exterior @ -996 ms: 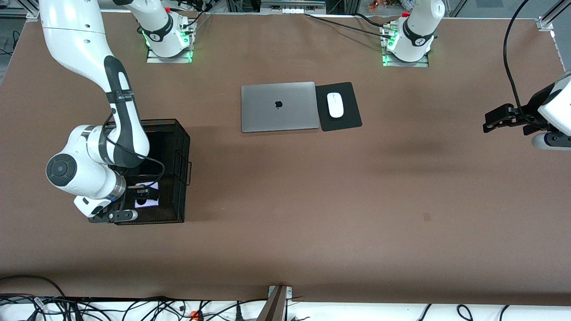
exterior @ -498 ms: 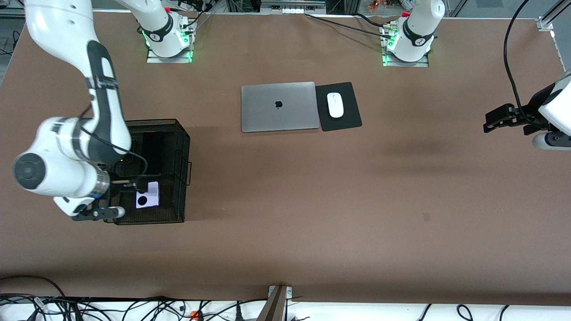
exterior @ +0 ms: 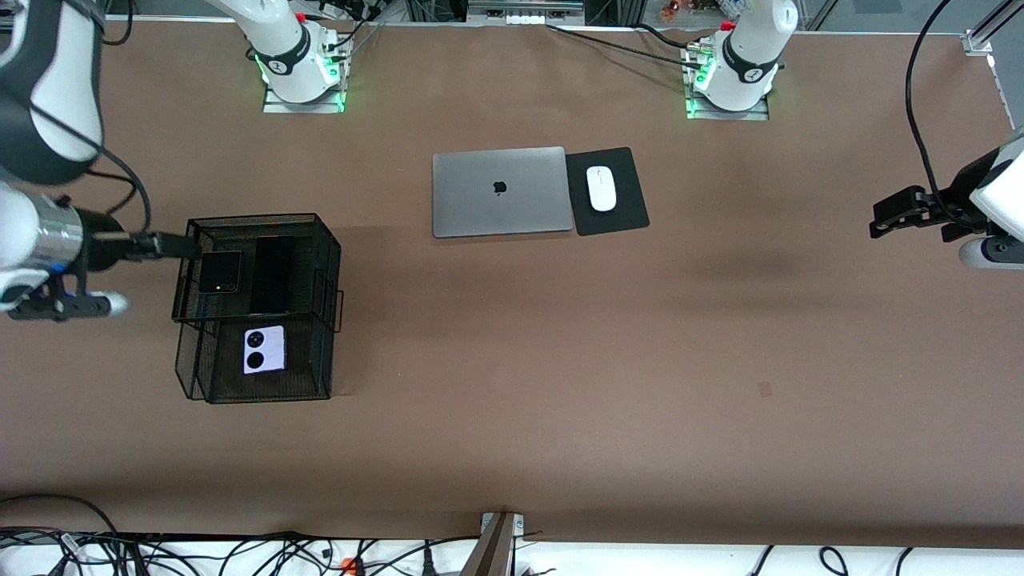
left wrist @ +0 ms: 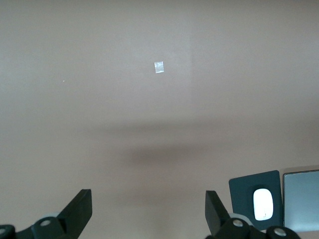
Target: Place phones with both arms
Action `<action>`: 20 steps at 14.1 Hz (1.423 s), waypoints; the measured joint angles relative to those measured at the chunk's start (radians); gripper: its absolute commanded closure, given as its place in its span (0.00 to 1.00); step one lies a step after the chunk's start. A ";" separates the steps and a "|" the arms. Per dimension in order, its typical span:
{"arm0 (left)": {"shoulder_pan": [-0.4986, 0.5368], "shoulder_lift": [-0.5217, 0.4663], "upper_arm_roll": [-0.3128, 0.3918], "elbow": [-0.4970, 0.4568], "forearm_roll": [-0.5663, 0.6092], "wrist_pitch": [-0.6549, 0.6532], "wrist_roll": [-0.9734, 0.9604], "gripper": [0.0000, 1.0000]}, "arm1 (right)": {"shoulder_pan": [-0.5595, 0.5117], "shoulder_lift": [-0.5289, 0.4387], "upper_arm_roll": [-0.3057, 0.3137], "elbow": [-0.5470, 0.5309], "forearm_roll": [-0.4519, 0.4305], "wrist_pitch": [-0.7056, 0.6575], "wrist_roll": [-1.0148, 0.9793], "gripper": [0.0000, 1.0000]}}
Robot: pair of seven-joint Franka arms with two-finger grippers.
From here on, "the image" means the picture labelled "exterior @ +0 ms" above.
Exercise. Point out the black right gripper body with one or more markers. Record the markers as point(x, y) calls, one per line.
point(101, 241)

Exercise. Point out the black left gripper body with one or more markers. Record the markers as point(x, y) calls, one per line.
point(958, 202)

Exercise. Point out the black flip phone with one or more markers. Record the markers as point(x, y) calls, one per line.
point(220, 268)

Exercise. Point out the black slab smartphone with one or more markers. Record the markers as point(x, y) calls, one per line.
point(272, 276)

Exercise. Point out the white lilac flip phone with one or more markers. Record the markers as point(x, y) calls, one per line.
point(272, 352)

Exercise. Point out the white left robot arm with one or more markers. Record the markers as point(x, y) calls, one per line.
point(744, 56)

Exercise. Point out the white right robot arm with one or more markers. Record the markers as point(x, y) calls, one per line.
point(68, 96)

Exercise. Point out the black mesh two-tier organizer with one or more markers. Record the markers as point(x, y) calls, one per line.
point(308, 360)

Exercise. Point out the black mouse pad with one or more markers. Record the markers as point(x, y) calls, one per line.
point(624, 216)

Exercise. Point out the white computer mouse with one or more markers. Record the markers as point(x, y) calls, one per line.
point(602, 188)

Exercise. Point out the silver laptop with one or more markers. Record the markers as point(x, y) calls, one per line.
point(480, 200)

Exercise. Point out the grey box with white plugs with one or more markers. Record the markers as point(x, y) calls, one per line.
point(488, 8)

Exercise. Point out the aluminium frame profile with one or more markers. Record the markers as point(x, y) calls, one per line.
point(978, 40)

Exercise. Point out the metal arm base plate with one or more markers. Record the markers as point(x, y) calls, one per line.
point(728, 116)
point(304, 107)

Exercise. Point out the grey metal mounting bracket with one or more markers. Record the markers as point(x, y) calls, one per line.
point(492, 552)

